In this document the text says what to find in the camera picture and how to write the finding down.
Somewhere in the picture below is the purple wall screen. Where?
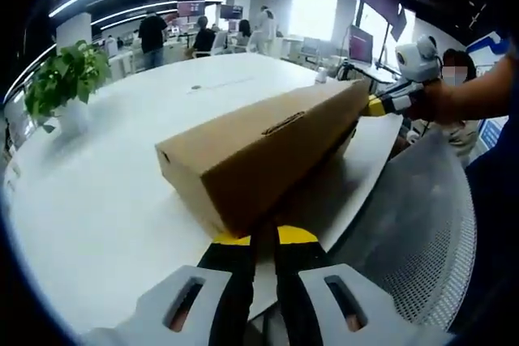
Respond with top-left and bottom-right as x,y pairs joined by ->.
177,0 -> 208,19

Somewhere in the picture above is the dark desk monitor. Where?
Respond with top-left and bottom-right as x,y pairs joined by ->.
221,4 -> 245,20

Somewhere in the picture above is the black stand with cables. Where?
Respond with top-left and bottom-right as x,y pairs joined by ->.
336,60 -> 402,83

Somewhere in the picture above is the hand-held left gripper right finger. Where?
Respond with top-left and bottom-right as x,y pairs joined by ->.
272,224 -> 453,346

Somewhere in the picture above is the person's dark blue shirt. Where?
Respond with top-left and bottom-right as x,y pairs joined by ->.
445,44 -> 519,346

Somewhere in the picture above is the large purple monitor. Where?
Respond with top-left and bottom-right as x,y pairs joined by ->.
348,24 -> 375,65

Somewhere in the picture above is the blue white poster board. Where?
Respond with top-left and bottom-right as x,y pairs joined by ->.
465,31 -> 519,152

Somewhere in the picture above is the person's right hand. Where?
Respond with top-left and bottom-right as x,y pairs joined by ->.
409,78 -> 457,125

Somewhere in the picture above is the green potted plant white pot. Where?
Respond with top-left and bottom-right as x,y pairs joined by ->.
23,40 -> 114,135

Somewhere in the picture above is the brown cardboard shoe box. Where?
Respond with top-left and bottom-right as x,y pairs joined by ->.
155,78 -> 371,238

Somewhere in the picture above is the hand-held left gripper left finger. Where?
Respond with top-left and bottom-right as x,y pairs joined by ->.
80,231 -> 257,346

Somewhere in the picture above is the grey mesh office chair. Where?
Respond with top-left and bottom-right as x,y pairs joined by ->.
330,133 -> 478,333

